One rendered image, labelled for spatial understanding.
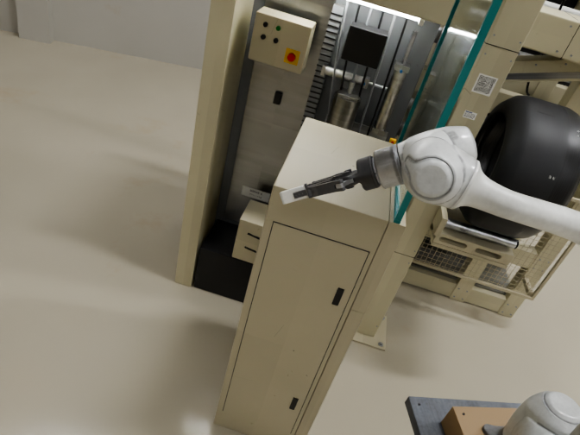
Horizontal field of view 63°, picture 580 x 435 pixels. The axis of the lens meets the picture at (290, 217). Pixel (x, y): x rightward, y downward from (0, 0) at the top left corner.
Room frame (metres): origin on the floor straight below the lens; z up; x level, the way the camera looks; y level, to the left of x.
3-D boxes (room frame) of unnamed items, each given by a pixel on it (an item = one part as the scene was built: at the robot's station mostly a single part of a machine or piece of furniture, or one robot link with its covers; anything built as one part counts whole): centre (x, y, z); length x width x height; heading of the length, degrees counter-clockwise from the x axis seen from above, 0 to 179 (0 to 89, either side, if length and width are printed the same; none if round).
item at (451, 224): (1.88, -0.84, 0.90); 0.35 x 0.05 x 0.05; 88
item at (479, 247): (1.88, -0.84, 0.84); 0.36 x 0.09 x 0.06; 88
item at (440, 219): (2.02, -0.67, 0.90); 0.40 x 0.03 x 0.10; 178
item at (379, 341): (2.01, -0.59, 0.01); 0.27 x 0.27 x 0.02; 88
